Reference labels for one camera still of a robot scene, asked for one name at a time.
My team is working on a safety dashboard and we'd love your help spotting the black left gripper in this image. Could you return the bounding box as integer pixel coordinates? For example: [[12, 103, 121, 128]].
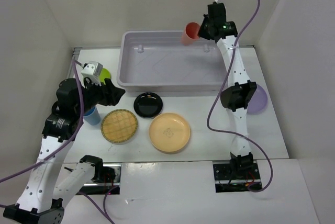
[[75, 76, 126, 115]]

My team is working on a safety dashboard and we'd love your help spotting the pink plastic cup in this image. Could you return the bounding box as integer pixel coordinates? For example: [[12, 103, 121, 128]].
[[181, 22, 200, 46]]

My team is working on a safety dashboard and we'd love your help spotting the green plastic plate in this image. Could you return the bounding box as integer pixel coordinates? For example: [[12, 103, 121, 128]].
[[99, 68, 111, 84]]

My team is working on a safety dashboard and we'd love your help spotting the blue plastic cup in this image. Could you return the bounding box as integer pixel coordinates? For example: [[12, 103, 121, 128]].
[[83, 106, 101, 126]]

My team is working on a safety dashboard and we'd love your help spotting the orange plastic plate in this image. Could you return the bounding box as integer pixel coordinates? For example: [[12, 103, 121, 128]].
[[149, 113, 191, 153]]

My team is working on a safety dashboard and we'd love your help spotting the grey plastic bin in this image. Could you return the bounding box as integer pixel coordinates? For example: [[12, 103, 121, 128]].
[[117, 31, 229, 92]]

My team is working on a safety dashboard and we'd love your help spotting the woven bamboo plate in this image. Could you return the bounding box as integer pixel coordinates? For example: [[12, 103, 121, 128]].
[[100, 109, 138, 144]]

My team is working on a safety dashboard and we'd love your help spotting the black glossy plate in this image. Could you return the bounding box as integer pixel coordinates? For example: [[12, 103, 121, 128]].
[[133, 92, 163, 118]]

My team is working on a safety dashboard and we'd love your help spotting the purple plastic plate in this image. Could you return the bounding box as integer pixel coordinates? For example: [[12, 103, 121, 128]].
[[247, 84, 268, 115]]

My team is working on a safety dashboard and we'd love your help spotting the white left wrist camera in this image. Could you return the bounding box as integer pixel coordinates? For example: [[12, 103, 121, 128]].
[[81, 61, 103, 85]]

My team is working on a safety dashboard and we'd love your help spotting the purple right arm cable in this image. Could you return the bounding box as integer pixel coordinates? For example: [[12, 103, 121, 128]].
[[207, 0, 275, 193]]

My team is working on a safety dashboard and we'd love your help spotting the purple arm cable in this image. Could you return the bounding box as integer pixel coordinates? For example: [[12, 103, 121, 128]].
[[0, 59, 116, 224], [207, 0, 275, 193]]

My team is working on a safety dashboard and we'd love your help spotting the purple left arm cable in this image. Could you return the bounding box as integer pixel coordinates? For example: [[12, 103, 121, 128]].
[[0, 59, 116, 224]]

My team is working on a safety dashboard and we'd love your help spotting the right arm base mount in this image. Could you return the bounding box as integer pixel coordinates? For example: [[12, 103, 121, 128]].
[[213, 162, 262, 193]]

